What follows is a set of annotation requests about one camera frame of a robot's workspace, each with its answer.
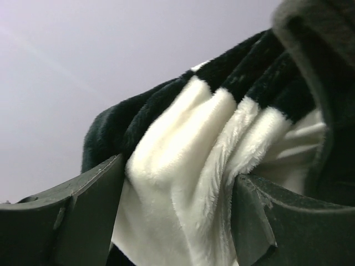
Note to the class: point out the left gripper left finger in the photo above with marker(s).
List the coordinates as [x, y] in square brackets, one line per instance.
[70, 224]

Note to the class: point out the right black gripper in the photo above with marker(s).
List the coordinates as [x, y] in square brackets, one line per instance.
[319, 35]

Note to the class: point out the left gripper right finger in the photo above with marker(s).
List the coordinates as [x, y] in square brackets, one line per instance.
[274, 226]

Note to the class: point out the black white checkered pillowcase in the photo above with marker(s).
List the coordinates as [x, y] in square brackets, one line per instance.
[185, 141]

